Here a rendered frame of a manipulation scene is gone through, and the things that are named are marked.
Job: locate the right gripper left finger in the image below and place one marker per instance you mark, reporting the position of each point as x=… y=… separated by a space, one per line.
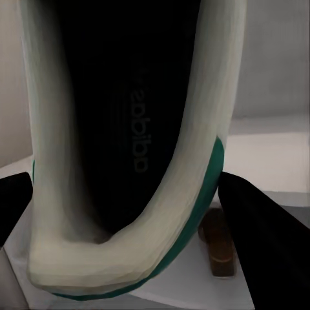
x=15 y=194

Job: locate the gym shoe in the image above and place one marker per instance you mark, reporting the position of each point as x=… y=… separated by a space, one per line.
x=130 y=106

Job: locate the sandal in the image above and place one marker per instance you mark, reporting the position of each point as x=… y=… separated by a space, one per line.
x=214 y=230

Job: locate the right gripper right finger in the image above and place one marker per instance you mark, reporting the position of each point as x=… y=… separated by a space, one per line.
x=273 y=246

